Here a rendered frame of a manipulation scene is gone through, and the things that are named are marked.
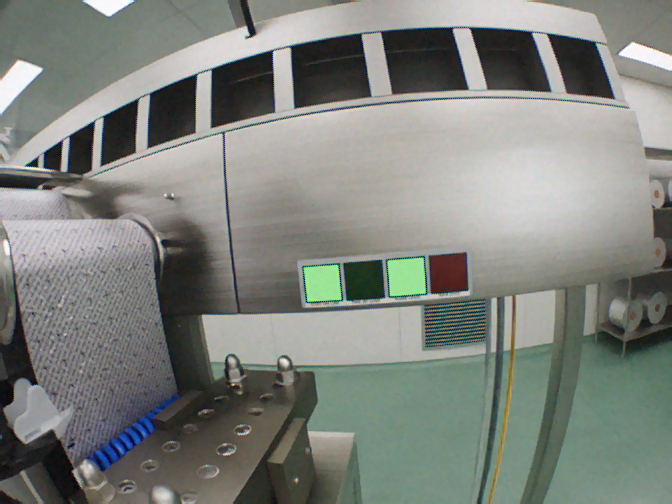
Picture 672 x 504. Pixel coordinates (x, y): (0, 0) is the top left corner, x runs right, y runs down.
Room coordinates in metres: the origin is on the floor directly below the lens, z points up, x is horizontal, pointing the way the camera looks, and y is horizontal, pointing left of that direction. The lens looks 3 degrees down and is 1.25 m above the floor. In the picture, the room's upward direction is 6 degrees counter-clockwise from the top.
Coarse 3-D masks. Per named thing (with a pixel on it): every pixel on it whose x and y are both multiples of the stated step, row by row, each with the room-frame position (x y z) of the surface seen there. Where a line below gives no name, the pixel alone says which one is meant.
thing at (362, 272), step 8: (352, 264) 0.46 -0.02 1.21; (360, 264) 0.45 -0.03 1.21; (368, 264) 0.45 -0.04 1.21; (376, 264) 0.45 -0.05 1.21; (352, 272) 0.46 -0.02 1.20; (360, 272) 0.45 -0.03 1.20; (368, 272) 0.45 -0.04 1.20; (376, 272) 0.45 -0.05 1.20; (352, 280) 0.46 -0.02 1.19; (360, 280) 0.45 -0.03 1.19; (368, 280) 0.45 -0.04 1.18; (376, 280) 0.45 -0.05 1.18; (352, 288) 0.46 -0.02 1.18; (360, 288) 0.46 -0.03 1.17; (368, 288) 0.45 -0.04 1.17; (376, 288) 0.45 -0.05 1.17; (352, 296) 0.46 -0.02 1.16; (360, 296) 0.46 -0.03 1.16; (368, 296) 0.45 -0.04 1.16; (376, 296) 0.45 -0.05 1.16
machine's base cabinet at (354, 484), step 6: (354, 462) 0.47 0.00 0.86; (354, 468) 0.46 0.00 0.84; (354, 474) 0.46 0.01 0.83; (354, 480) 0.46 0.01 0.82; (354, 486) 0.46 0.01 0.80; (360, 486) 0.50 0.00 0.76; (348, 492) 0.39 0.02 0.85; (354, 492) 0.45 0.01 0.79; (360, 492) 0.49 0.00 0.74; (348, 498) 0.39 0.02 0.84; (354, 498) 0.45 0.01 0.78; (360, 498) 0.49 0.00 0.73
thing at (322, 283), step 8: (304, 272) 0.47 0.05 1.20; (312, 272) 0.47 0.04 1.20; (320, 272) 0.47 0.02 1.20; (328, 272) 0.46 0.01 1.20; (336, 272) 0.46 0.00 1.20; (312, 280) 0.47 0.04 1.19; (320, 280) 0.47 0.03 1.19; (328, 280) 0.46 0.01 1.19; (336, 280) 0.46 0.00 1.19; (312, 288) 0.47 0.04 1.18; (320, 288) 0.47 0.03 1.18; (328, 288) 0.46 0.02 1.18; (336, 288) 0.46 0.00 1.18; (312, 296) 0.47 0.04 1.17; (320, 296) 0.47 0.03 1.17; (328, 296) 0.46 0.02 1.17; (336, 296) 0.46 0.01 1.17
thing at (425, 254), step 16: (352, 256) 0.46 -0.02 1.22; (368, 256) 0.45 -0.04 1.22; (384, 256) 0.45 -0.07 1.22; (400, 256) 0.45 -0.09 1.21; (416, 256) 0.44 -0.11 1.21; (432, 256) 0.44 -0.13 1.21; (384, 272) 0.45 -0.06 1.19; (304, 288) 0.47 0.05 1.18; (384, 288) 0.45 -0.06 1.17; (304, 304) 0.47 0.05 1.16; (320, 304) 0.47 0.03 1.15; (336, 304) 0.46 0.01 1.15; (352, 304) 0.46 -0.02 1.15
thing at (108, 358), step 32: (32, 320) 0.21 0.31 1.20; (64, 320) 0.26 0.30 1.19; (96, 320) 0.30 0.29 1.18; (128, 320) 0.36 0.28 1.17; (160, 320) 0.43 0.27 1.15; (32, 352) 0.20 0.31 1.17; (64, 352) 0.25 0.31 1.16; (96, 352) 0.29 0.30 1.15; (128, 352) 0.35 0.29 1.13; (160, 352) 0.41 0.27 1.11; (64, 384) 0.23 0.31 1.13; (96, 384) 0.28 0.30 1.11; (128, 384) 0.33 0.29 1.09; (160, 384) 0.39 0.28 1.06; (96, 416) 0.26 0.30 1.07; (128, 416) 0.31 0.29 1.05; (64, 448) 0.20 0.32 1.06; (96, 448) 0.24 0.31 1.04
